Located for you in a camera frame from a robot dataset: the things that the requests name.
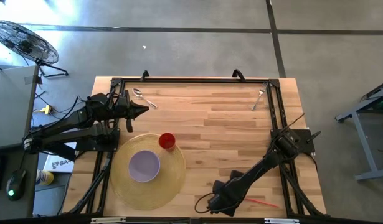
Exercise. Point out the silver metal spoon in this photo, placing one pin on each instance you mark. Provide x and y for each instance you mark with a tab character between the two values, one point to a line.
137	92

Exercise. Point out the lavender bowl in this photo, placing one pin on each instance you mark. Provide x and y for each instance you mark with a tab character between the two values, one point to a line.
144	166

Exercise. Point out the grey metal table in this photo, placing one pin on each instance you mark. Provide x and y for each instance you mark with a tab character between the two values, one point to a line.
364	140

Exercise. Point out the black aluminium table frame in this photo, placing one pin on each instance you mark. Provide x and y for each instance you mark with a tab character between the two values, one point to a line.
194	80

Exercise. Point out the white printed cardboard box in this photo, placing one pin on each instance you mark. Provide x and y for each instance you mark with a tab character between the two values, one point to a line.
58	163

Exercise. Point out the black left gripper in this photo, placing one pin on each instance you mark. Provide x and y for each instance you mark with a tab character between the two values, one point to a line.
121	107

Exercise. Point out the silver metal fork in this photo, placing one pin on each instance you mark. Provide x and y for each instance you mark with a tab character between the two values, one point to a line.
259	95

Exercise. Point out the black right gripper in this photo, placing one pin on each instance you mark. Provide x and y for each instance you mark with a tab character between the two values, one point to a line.
224	197

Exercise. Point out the round woven straw placemat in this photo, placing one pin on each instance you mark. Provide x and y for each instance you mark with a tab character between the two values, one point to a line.
172	186

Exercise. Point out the red drinking straw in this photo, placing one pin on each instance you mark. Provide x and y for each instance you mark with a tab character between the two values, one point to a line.
262	203

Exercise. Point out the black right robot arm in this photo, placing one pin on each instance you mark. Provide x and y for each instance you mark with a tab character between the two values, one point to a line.
259	168

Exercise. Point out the red plastic cup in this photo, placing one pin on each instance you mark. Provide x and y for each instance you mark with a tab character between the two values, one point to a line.
167	140

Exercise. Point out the black computer mouse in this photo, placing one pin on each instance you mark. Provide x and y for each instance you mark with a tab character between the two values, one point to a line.
16	185

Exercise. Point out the white bracket strip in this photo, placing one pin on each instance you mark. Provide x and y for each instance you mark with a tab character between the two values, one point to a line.
281	221
107	220

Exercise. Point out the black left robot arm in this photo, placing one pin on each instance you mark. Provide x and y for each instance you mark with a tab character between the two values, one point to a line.
69	118

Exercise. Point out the yellow and white can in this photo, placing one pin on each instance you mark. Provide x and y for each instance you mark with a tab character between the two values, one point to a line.
44	177

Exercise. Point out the black floor fan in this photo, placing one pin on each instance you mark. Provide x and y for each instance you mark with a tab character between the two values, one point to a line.
24	43

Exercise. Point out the grey desk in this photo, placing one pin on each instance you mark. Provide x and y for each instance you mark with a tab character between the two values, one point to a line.
10	105

